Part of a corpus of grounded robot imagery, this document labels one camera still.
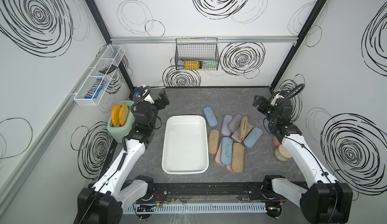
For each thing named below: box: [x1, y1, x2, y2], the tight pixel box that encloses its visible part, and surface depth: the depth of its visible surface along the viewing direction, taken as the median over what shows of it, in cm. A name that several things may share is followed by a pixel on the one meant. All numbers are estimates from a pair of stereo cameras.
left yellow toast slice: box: [111, 103, 121, 127], surface depth 80 cm
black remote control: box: [98, 64, 118, 75], surface depth 80 cm
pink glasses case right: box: [225, 163, 234, 174], surface depth 80 cm
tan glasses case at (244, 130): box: [239, 116, 248, 141], surface depth 90 cm
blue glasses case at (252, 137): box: [242, 127, 264, 149], surface depth 91 cm
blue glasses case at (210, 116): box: [203, 106, 219, 127], surface depth 101 cm
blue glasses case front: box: [220, 137, 233, 166], surface depth 83 cm
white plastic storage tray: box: [161, 115, 210, 175], surface depth 91 cm
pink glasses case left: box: [214, 144, 226, 167], surface depth 84 cm
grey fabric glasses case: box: [228, 114, 243, 133], surface depth 94 cm
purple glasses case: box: [220, 114, 234, 137], surface depth 96 cm
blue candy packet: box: [84, 78, 107, 99], surface depth 72 cm
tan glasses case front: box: [231, 142, 245, 174], surface depth 80 cm
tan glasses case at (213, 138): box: [208, 129, 220, 155], surface depth 90 cm
